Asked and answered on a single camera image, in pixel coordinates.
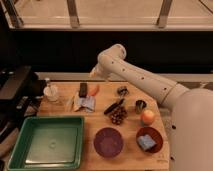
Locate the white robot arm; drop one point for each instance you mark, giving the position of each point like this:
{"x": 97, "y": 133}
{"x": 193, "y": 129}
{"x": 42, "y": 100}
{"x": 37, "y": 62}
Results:
{"x": 191, "y": 142}

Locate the blue sponge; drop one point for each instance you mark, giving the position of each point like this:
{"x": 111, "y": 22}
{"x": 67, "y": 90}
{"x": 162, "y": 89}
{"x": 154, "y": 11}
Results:
{"x": 146, "y": 142}

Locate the blue grey cloth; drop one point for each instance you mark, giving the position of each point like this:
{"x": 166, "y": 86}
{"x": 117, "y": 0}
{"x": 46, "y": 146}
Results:
{"x": 88, "y": 103}

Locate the black equipment on left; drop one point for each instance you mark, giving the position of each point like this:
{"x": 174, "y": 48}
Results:
{"x": 19, "y": 88}

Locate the black eraser block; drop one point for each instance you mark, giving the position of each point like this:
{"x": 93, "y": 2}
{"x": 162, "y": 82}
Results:
{"x": 83, "y": 90}

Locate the black handled tool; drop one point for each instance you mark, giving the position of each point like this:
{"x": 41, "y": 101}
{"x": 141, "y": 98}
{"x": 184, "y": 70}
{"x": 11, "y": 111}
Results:
{"x": 113, "y": 106}

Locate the green plastic tray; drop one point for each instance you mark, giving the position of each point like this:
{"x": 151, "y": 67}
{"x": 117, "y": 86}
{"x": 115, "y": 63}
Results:
{"x": 48, "y": 144}

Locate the small dark metal cup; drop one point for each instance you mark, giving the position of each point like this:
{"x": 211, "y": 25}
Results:
{"x": 139, "y": 106}

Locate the bunch of dark grapes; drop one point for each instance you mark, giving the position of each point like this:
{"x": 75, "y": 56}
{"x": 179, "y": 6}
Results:
{"x": 118, "y": 115}

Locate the small black clip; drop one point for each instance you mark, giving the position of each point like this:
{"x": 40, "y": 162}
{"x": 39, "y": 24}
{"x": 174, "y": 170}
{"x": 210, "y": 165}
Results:
{"x": 122, "y": 91}

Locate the dark red bowl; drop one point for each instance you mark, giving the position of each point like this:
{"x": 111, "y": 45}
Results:
{"x": 156, "y": 136}

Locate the peach apple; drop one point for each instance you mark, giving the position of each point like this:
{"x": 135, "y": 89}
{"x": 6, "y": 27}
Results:
{"x": 147, "y": 117}

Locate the purple bowl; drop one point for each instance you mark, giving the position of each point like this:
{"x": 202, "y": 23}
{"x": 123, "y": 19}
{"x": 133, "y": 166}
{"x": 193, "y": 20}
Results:
{"x": 108, "y": 142}

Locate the wooden board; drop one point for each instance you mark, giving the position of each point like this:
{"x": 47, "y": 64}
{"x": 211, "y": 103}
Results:
{"x": 131, "y": 158}

